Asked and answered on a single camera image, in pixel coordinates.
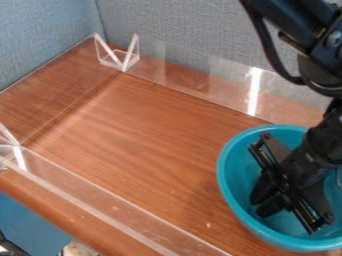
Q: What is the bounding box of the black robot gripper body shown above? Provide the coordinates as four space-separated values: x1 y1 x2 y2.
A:
248 132 342 234

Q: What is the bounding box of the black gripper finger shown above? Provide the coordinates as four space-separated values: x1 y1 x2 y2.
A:
256 194 291 218
250 172 278 205

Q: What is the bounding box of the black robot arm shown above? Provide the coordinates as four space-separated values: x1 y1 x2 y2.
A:
239 0 342 233

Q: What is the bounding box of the blue plastic bowl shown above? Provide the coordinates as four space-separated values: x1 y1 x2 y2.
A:
216 124 342 253

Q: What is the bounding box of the clear acrylic back barrier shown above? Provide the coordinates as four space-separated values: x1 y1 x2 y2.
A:
128 38 330 127

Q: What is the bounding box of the clear acrylic barrier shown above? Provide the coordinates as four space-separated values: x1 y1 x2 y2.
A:
128 38 330 127
8 147 231 256

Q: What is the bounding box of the clear acrylic front barrier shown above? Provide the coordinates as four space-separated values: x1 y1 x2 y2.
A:
8 147 231 256

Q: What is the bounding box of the clear acrylic corner bracket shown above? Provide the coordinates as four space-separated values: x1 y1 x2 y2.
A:
93 33 140 72

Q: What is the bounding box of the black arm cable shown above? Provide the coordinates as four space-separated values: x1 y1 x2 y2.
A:
239 0 313 86

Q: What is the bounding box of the clear acrylic left bracket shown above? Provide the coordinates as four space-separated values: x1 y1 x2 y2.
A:
0 123 27 171

